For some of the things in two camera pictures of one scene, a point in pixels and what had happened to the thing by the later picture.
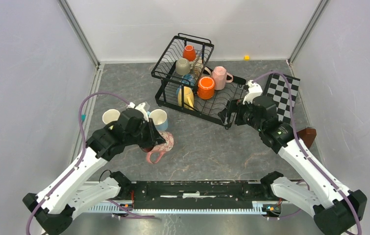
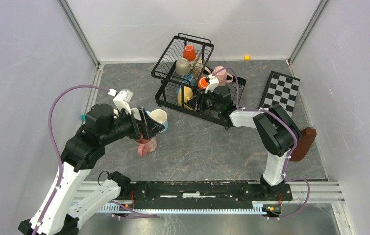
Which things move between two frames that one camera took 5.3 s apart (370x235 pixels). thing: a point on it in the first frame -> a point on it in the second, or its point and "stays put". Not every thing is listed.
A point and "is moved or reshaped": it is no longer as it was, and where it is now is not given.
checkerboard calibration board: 277,87 stays put
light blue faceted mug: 159,117 stays put
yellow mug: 188,97 stays put
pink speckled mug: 161,148 is moved or reshaped
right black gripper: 232,107 -> 201,97
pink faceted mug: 219,74 stays put
